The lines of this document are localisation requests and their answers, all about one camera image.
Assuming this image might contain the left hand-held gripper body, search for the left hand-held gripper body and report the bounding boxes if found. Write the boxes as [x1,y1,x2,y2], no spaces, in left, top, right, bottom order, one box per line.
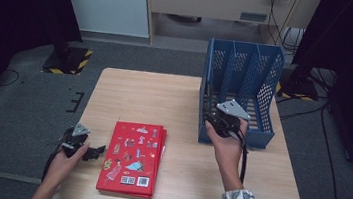
[58,120,92,162]

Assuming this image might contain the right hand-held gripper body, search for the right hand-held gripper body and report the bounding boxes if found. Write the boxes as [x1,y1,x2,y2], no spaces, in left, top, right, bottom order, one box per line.
[206,96,254,142]

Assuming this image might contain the blue picture book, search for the blue picture book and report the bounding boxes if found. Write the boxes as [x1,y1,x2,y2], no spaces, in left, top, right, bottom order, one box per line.
[203,82,217,118]

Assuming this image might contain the blue plastic file rack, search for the blue plastic file rack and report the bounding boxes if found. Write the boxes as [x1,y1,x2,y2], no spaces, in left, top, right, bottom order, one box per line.
[194,36,286,152]

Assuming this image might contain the person's right hand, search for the person's right hand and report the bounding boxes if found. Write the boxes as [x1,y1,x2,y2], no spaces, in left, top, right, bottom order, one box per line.
[200,115,251,174]

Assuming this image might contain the person's left hand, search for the person's left hand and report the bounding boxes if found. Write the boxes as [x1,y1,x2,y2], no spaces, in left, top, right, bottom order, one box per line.
[42,140,91,193]

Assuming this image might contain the black floor tape marking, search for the black floor tape marking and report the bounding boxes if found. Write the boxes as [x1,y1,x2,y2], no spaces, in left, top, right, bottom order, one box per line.
[65,90,86,115]

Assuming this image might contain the black stand base yellow stripes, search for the black stand base yellow stripes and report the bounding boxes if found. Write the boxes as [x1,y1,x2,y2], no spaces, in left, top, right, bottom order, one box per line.
[41,41,95,79]
[274,62,323,104]

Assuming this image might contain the beige wooden desk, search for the beige wooden desk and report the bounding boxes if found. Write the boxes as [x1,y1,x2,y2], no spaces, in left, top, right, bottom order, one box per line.
[138,0,323,63]

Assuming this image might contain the white cabinet panel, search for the white cabinet panel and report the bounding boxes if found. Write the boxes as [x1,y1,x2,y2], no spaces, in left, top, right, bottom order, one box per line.
[54,0,154,39]

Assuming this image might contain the left hand-held gripper black cable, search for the left hand-held gripper black cable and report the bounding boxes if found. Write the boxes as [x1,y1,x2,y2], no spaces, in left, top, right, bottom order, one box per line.
[42,124,69,182]

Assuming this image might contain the hand-held gripper black cable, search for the hand-held gripper black cable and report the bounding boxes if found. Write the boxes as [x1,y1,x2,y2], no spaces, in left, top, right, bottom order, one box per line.
[42,124,69,182]
[229,127,251,186]

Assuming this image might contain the right hand-held gripper black cable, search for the right hand-held gripper black cable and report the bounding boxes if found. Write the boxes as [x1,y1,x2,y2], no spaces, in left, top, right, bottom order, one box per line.
[229,127,251,186]

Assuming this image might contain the thin black floor cable loop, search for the thin black floor cable loop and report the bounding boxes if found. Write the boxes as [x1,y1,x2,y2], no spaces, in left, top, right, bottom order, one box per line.
[0,67,22,91]

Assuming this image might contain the long black floor cable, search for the long black floor cable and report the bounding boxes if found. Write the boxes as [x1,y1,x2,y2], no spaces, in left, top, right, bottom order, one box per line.
[309,101,353,199]

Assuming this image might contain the tangle of cables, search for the tangle of cables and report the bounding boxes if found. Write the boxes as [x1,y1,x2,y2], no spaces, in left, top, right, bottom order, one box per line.
[279,25,305,57]

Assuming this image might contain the black hanging cable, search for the black hanging cable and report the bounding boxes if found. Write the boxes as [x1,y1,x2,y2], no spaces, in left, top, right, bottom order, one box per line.
[264,0,290,47]

